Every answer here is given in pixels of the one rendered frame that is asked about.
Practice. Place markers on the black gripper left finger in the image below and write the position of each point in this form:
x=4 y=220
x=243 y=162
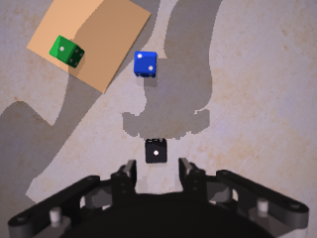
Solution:
x=54 y=215

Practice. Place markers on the peach flat square mat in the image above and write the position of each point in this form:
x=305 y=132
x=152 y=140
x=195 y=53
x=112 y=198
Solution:
x=105 y=29

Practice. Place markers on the green die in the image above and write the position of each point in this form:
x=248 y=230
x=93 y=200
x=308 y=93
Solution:
x=66 y=51

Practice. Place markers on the blue die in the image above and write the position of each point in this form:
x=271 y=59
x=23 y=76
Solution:
x=145 y=64

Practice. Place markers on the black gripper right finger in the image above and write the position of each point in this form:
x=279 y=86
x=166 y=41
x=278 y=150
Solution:
x=280 y=215

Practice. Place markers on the black die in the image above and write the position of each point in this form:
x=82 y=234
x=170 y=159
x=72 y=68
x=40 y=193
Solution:
x=156 y=151

